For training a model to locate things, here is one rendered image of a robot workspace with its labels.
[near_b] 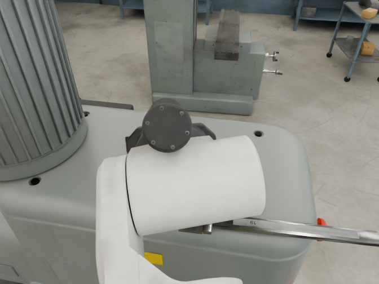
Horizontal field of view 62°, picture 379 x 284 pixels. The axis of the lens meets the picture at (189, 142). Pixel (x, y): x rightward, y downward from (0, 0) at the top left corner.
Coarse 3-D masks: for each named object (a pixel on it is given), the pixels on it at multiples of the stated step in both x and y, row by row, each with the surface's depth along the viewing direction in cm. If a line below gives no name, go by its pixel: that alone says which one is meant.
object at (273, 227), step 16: (208, 224) 40; (224, 224) 40; (240, 224) 40; (256, 224) 40; (272, 224) 40; (288, 224) 40; (304, 224) 40; (320, 240) 39; (336, 240) 38; (352, 240) 38; (368, 240) 38
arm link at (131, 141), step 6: (198, 126) 42; (204, 126) 43; (138, 132) 42; (204, 132) 39; (210, 132) 43; (126, 138) 44; (132, 138) 42; (138, 138) 38; (126, 144) 42; (132, 144) 42; (126, 150) 44
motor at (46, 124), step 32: (0, 0) 33; (32, 0) 37; (0, 32) 35; (32, 32) 38; (0, 64) 37; (32, 64) 39; (64, 64) 45; (0, 96) 38; (32, 96) 41; (64, 96) 46; (0, 128) 41; (32, 128) 43; (64, 128) 48; (0, 160) 43; (32, 160) 46; (64, 160) 49
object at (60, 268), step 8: (56, 264) 55; (64, 264) 55; (72, 264) 55; (56, 272) 57; (64, 272) 57; (72, 272) 56; (80, 272) 56; (88, 272) 55; (96, 272) 55; (64, 280) 59; (72, 280) 58; (80, 280) 58; (88, 280) 57; (96, 280) 57
